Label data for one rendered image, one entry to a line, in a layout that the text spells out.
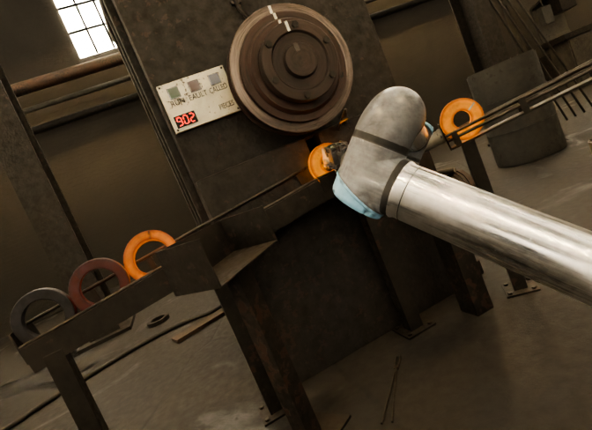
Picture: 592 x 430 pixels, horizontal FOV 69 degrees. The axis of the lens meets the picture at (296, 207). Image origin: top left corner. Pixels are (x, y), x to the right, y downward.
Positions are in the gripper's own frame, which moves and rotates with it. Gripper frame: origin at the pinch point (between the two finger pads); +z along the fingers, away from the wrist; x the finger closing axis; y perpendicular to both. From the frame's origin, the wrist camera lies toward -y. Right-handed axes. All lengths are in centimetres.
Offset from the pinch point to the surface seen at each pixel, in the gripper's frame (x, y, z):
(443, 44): -582, -69, 614
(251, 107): 20.8, 27.3, 3.6
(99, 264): 88, -2, -3
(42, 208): 152, -25, 252
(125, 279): 82, -10, -5
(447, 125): -43.7, -1.0, -17.4
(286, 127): 11.4, 16.6, 0.6
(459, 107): -49, 4, -19
